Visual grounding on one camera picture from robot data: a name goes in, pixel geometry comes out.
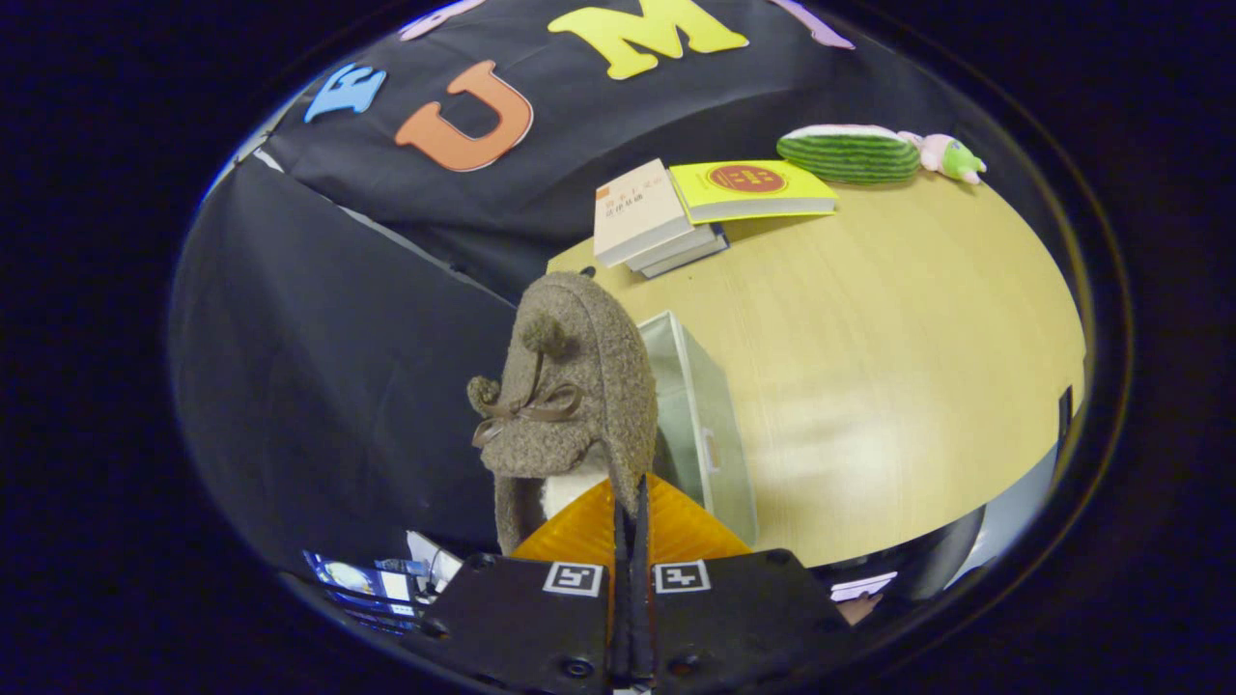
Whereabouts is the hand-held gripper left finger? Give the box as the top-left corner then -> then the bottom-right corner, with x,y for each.
415,478 -> 624,692

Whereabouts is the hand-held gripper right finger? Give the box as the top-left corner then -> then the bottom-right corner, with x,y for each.
632,473 -> 856,692

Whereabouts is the pale green storage box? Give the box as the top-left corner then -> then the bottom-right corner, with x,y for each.
637,310 -> 759,546

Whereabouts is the brown fleece shoe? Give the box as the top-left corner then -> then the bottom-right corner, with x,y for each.
467,270 -> 660,556

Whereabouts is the black backdrop cloth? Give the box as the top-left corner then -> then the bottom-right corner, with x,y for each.
169,0 -> 967,570

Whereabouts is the thin white book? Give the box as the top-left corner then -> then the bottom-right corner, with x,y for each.
626,224 -> 720,271
639,232 -> 730,280

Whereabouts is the beige book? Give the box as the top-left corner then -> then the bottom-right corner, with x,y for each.
593,158 -> 696,269

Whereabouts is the yellow book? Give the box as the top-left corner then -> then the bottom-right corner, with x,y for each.
669,159 -> 839,226

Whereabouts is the watermelon slice plush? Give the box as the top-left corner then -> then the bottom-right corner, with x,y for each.
776,125 -> 923,185

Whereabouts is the pink and green plush toy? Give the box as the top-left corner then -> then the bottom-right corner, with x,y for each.
898,132 -> 988,184

